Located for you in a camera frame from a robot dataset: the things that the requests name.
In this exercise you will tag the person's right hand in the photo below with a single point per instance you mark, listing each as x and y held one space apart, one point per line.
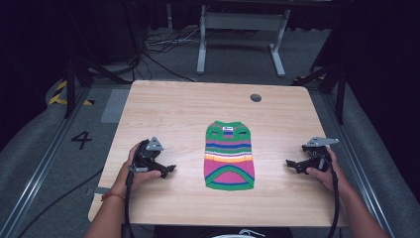
330 180

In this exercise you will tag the metal floor rail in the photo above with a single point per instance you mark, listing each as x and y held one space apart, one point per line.
360 172
39 168

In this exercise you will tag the black metal stand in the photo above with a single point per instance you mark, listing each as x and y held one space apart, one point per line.
335 82
79 76

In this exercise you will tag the yellow black hazard tape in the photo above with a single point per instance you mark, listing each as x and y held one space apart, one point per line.
61 95

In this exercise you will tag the grey metal desk frame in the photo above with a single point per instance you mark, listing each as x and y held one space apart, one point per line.
242 21

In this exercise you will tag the striped knitted pet sweater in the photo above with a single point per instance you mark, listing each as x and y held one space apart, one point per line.
229 158

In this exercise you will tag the person's left hand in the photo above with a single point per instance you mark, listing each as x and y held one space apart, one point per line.
130 180

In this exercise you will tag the grey round table grommet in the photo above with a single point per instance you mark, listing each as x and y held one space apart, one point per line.
256 97

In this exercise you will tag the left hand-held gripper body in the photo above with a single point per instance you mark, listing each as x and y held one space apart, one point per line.
144 158

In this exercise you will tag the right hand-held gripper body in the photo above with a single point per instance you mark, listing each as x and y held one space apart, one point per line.
318 155

